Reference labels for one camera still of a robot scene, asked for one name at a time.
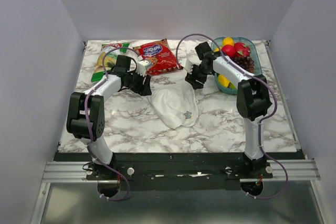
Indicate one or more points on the teal plastic fruit basket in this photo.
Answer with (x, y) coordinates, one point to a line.
(253, 55)

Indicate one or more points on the orange fruit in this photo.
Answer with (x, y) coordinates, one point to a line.
(228, 41)

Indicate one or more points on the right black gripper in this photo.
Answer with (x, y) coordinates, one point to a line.
(191, 78)

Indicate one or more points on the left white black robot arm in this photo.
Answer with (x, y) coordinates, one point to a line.
(86, 117)

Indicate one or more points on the pink dragon fruit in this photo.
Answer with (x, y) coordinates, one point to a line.
(242, 50)

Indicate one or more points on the red snack bag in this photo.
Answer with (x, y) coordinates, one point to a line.
(159, 53)

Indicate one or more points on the green apple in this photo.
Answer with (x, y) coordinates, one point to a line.
(231, 86)

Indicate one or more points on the aluminium rail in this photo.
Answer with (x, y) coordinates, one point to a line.
(72, 172)

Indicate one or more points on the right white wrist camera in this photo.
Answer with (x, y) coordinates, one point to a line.
(186, 64)

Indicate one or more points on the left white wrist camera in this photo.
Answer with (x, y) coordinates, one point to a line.
(143, 66)

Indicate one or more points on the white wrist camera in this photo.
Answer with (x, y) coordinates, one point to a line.
(143, 66)
(186, 64)

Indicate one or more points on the yellow pear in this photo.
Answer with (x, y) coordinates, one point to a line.
(223, 81)

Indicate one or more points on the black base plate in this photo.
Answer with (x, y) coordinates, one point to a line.
(136, 168)

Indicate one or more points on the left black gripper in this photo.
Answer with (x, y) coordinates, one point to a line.
(144, 89)

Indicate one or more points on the white garment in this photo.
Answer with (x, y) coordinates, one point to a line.
(175, 104)

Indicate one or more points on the dark grape bunch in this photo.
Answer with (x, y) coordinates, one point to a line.
(245, 62)

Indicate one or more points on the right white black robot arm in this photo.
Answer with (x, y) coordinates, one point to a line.
(252, 102)

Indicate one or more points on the green chips bag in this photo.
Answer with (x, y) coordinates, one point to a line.
(107, 57)

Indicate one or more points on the red apple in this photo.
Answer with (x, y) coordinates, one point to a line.
(229, 50)

